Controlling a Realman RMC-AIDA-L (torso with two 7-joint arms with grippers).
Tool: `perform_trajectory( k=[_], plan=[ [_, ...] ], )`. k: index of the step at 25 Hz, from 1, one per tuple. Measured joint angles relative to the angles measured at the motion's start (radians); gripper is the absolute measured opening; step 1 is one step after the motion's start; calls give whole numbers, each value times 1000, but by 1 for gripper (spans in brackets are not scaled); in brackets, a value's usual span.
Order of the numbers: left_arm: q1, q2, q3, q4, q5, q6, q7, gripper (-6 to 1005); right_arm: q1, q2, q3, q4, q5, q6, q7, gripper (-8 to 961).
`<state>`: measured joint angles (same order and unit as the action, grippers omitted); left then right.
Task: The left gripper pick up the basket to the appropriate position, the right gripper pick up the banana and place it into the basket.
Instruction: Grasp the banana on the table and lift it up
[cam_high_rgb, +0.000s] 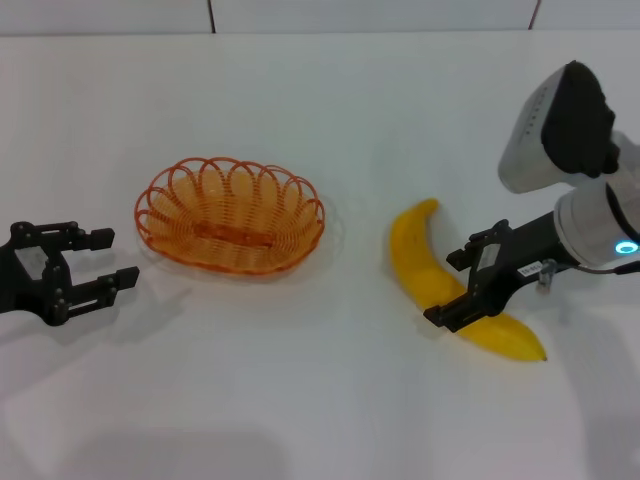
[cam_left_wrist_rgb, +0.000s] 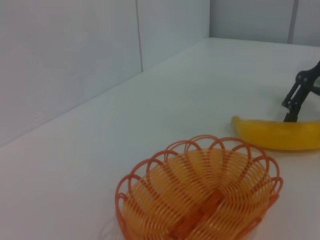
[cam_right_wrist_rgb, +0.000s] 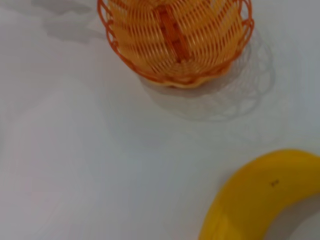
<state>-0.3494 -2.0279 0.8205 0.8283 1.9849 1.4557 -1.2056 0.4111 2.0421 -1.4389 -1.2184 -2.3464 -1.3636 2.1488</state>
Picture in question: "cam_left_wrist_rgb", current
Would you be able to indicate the orange woven plastic basket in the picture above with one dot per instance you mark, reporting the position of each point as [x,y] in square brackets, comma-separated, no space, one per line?
[187,195]

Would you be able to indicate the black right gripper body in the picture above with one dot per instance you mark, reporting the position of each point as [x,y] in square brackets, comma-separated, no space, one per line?
[305,76]

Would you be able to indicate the yellow banana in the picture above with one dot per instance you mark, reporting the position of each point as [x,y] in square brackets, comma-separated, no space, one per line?
[275,135]

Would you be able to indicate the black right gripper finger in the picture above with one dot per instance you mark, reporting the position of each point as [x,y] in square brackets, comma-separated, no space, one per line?
[293,98]

